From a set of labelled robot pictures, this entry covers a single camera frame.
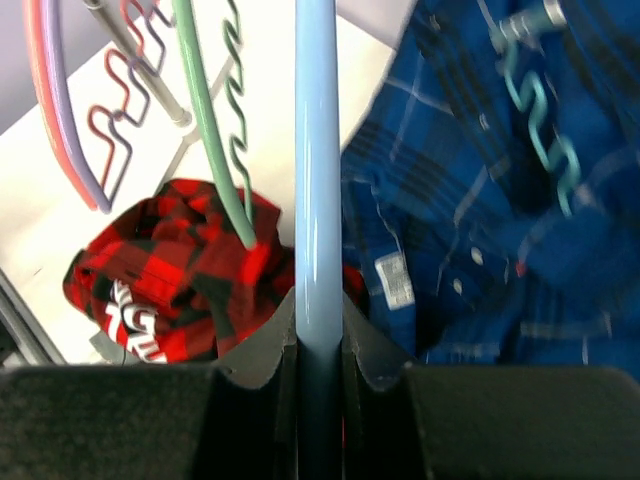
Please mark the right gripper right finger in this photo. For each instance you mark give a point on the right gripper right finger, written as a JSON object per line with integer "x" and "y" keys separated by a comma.
{"x": 406, "y": 420}

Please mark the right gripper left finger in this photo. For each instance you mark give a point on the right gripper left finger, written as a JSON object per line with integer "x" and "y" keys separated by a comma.
{"x": 233, "y": 418}

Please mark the light blue hanger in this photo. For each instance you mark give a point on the light blue hanger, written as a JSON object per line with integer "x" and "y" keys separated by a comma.
{"x": 318, "y": 277}

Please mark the red black plaid shirt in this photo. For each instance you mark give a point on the red black plaid shirt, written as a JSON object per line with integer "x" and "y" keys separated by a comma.
{"x": 170, "y": 281}

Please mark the blue plaid shirt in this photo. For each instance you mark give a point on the blue plaid shirt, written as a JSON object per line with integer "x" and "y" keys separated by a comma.
{"x": 451, "y": 218}

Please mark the teal hanger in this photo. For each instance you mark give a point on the teal hanger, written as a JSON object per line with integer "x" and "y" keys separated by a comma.
{"x": 530, "y": 97}

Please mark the mint green hanger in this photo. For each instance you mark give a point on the mint green hanger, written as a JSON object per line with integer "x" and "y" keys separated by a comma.
{"x": 231, "y": 177}

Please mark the lilac hanger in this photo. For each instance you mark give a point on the lilac hanger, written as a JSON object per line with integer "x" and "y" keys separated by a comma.
{"x": 154, "y": 143}

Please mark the pink hanger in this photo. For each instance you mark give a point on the pink hanger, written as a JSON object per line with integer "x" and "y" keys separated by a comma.
{"x": 48, "y": 69}

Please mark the clothes rack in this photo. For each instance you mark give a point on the clothes rack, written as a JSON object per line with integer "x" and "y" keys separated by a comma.
{"x": 127, "y": 65}

